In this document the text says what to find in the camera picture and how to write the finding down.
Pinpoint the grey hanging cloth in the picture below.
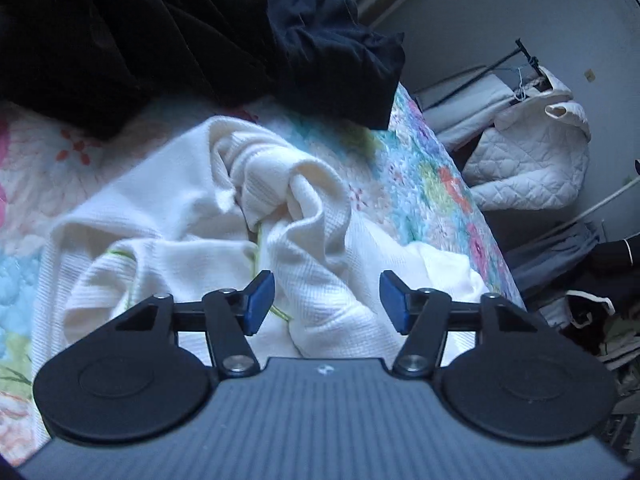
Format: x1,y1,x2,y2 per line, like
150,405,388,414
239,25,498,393
505,220,601,306

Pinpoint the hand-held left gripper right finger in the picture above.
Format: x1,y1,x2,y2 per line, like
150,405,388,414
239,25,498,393
379,270,538,378

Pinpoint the floral patchwork quilt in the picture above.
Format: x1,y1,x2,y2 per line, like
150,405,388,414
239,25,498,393
0,85,526,466

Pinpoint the white waffle garment green trim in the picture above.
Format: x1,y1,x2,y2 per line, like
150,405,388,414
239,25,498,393
32,115,493,366

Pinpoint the black metal clothes rack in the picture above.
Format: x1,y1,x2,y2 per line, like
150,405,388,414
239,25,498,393
420,37,543,111

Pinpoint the black jacket white trim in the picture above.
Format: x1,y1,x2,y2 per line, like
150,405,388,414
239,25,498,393
565,237,640,331

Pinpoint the white fabric panel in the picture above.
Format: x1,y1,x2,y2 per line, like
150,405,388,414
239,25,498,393
415,72,518,151

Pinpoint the white quilted jacket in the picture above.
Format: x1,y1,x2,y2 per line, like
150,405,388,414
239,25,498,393
462,66,592,211

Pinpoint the black velvet garment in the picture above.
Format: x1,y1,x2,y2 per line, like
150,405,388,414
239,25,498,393
0,0,281,141

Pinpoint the dark navy garment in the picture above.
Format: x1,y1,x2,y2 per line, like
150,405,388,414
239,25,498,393
190,0,406,131

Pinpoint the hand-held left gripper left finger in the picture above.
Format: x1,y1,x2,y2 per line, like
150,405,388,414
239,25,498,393
116,270,276,378

